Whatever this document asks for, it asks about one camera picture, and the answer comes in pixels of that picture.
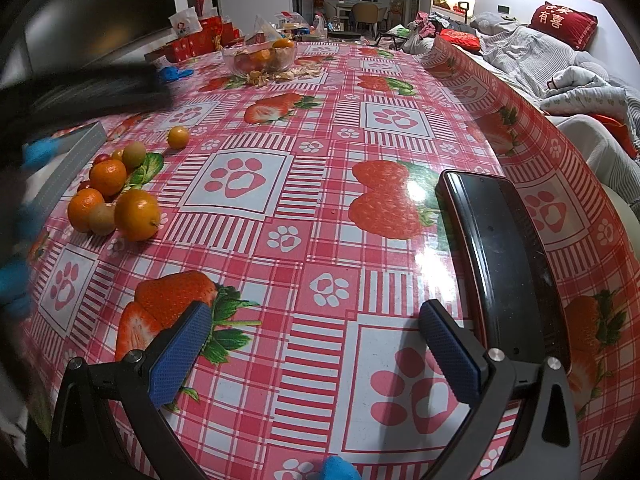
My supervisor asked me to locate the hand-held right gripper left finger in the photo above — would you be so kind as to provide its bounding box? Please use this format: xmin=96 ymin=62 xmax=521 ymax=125
xmin=50 ymin=302 xmax=213 ymax=480

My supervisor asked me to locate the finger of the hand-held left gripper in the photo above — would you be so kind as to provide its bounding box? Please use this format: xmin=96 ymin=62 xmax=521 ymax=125
xmin=20 ymin=139 xmax=68 ymax=171
xmin=0 ymin=67 xmax=173 ymax=116

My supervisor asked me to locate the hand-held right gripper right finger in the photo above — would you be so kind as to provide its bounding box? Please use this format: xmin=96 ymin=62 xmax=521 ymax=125
xmin=419 ymin=300 xmax=581 ymax=480

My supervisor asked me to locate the grey ribbed tray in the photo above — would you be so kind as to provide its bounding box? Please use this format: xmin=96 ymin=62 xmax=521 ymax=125
xmin=20 ymin=122 xmax=108 ymax=221

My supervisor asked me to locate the orange tangerine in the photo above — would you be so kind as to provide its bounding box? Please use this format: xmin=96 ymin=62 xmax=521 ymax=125
xmin=67 ymin=189 xmax=105 ymax=233
xmin=89 ymin=159 xmax=128 ymax=197

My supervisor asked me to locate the smooth orange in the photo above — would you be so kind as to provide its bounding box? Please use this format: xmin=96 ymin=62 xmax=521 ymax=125
xmin=114 ymin=189 xmax=162 ymax=242

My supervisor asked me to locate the person's left hand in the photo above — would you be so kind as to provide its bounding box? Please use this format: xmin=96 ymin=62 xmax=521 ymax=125
xmin=0 ymin=204 xmax=47 ymax=321

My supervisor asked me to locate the person's right hand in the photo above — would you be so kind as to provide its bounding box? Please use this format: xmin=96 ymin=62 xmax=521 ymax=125
xmin=319 ymin=455 xmax=362 ymax=480

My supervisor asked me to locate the tan round fruit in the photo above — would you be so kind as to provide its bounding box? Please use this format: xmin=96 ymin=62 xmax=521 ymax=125
xmin=90 ymin=203 xmax=118 ymax=236
xmin=122 ymin=142 xmax=147 ymax=170

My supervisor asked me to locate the black television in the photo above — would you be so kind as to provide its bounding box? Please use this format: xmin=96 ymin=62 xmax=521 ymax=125
xmin=25 ymin=0 xmax=176 ymax=61

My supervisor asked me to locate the white tissue pack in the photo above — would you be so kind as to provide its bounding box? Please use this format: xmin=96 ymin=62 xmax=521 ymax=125
xmin=168 ymin=7 xmax=203 ymax=38

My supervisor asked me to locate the stack of red gift boxes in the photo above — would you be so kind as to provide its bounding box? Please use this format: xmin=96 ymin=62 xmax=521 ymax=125
xmin=145 ymin=15 xmax=243 ymax=62

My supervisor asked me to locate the clear glass bowl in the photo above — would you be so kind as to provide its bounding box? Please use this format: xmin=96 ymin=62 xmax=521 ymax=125
xmin=222 ymin=42 xmax=297 ymax=75

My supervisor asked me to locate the clear plastic bag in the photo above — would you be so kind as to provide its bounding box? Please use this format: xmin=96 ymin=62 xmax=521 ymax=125
xmin=244 ymin=14 xmax=291 ymax=46

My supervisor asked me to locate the red strawberry print tablecloth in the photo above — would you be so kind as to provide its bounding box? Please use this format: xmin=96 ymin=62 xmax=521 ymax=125
xmin=17 ymin=42 xmax=640 ymax=480

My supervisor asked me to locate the pile of dry fruit peels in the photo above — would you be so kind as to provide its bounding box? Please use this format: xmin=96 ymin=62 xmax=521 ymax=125
xmin=225 ymin=56 xmax=333 ymax=87

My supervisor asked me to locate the brown dining chair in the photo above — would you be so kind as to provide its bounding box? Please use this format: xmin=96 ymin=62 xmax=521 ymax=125
xmin=351 ymin=2 xmax=388 ymax=31

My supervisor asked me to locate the white quilt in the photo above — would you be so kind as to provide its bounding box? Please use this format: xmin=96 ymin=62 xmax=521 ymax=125
xmin=540 ymin=65 xmax=640 ymax=136

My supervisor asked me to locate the grey striped blanket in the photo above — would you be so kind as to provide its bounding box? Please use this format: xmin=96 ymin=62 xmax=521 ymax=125
xmin=470 ymin=12 xmax=640 ymax=111

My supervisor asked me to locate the red cushion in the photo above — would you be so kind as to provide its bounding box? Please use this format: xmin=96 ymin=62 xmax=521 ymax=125
xmin=439 ymin=29 xmax=483 ymax=51

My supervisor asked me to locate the pile of clothes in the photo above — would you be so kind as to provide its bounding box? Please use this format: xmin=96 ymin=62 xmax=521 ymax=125
xmin=400 ymin=10 xmax=473 ymax=53

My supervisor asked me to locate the red embroidered pillow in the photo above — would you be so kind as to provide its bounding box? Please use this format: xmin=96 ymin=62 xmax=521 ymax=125
xmin=529 ymin=2 xmax=598 ymax=52

